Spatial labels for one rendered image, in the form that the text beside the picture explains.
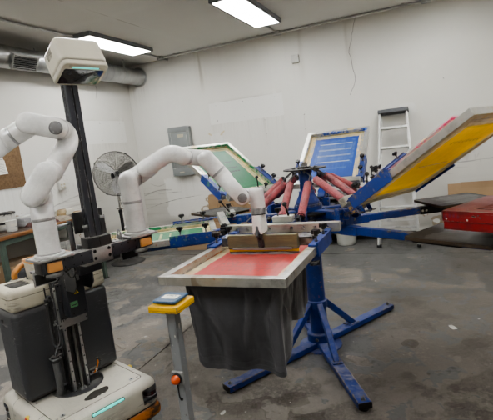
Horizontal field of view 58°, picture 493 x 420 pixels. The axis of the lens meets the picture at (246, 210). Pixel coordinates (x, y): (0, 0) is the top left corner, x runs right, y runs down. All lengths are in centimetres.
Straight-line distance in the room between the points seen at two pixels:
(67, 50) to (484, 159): 526
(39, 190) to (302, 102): 502
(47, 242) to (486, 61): 546
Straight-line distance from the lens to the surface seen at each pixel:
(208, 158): 217
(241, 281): 178
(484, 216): 218
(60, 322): 261
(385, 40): 639
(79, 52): 205
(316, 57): 652
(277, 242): 222
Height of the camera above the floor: 151
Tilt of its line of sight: 8 degrees down
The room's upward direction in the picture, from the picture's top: 7 degrees counter-clockwise
